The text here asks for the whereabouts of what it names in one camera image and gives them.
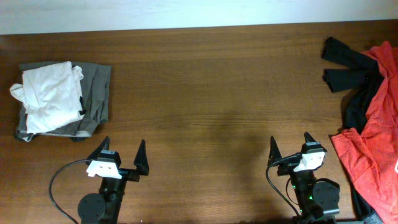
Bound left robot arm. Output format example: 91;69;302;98
78;137;149;223

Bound red t-shirt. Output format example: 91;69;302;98
331;41;397;223

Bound black garment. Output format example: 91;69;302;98
322;37;384;133

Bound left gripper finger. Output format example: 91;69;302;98
134;140;149;176
87;136;110;161

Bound white t-shirt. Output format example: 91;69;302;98
10;61;84;134

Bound folded grey trousers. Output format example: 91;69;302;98
16;61;112;142

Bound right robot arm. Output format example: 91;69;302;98
266;132;340;223

